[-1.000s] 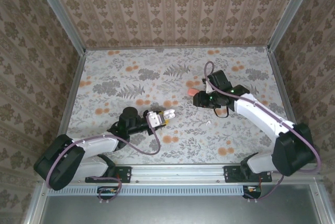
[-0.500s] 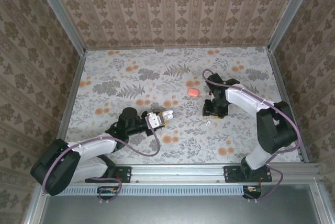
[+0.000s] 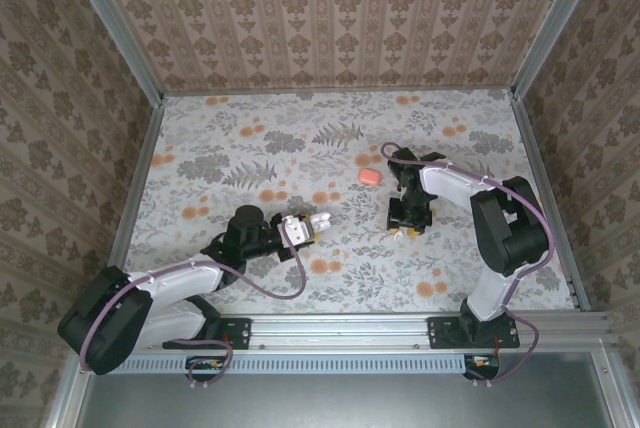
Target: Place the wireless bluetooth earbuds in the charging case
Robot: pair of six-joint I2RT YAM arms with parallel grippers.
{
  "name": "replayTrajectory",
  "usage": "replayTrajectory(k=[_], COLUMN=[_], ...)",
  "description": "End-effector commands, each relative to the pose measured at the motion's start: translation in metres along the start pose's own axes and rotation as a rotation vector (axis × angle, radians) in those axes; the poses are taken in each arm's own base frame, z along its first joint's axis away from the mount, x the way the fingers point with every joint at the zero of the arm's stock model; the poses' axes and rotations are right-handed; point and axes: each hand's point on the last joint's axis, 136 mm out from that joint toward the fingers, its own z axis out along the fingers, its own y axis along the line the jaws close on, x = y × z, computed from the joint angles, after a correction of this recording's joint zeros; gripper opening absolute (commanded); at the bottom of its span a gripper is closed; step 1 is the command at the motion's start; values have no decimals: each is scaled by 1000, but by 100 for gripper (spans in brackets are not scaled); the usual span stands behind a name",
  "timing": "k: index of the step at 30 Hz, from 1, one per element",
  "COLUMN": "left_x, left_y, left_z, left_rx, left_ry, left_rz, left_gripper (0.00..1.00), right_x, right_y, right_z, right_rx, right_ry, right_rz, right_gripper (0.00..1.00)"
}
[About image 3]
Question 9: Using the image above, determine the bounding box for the floral patterned table cover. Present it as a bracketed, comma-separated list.
[110, 88, 577, 316]

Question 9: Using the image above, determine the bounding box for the grey metal panel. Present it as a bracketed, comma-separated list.
[74, 353, 619, 428]

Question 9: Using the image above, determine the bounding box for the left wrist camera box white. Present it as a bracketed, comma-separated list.
[279, 214, 315, 250]

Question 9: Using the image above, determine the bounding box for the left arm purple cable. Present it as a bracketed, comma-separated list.
[78, 220, 309, 387]

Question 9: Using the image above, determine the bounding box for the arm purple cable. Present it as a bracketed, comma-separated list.
[379, 141, 558, 387]
[78, 220, 309, 387]

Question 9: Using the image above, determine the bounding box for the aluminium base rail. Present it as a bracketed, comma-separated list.
[74, 312, 615, 352]

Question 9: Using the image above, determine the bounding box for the grey slotted cable duct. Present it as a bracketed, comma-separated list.
[91, 352, 466, 375]

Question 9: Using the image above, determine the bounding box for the aluminium side rail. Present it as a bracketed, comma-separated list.
[93, 95, 167, 317]
[508, 90, 594, 313]

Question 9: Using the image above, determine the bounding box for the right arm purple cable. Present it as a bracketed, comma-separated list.
[379, 141, 558, 387]

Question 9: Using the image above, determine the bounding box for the aluminium frame post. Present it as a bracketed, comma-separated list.
[58, 0, 166, 105]
[509, 0, 609, 99]

